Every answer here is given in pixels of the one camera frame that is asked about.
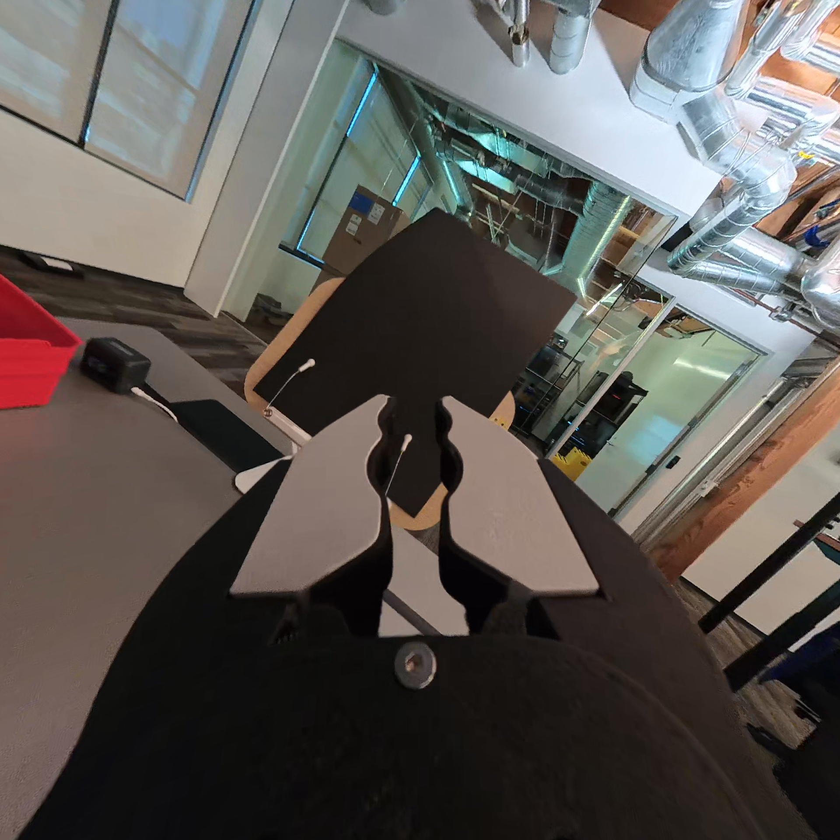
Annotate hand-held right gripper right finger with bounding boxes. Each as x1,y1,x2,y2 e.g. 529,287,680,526
436,394,600,598

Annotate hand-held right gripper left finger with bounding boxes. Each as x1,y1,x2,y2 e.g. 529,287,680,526
228,394,395,598

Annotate dark phone on table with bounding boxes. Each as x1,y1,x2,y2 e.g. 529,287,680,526
167,399,284,473

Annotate black shelf rack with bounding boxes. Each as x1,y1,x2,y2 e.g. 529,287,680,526
515,367,651,454

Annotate wooden board with black panel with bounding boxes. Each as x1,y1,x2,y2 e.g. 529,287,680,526
244,209,578,531

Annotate black charger cube with display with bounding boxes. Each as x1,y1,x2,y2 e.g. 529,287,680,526
80,337,152,395

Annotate black boom pole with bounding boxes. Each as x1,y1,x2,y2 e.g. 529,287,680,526
699,492,840,690

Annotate cardboard box with blue label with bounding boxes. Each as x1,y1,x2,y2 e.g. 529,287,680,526
322,185,411,280

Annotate red plastic bin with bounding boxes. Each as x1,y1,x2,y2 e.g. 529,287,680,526
0,274,84,409

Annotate silver ventilation ducts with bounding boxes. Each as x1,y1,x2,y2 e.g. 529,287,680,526
364,0,840,336

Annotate large window with blinds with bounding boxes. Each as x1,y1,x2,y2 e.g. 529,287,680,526
0,0,257,201

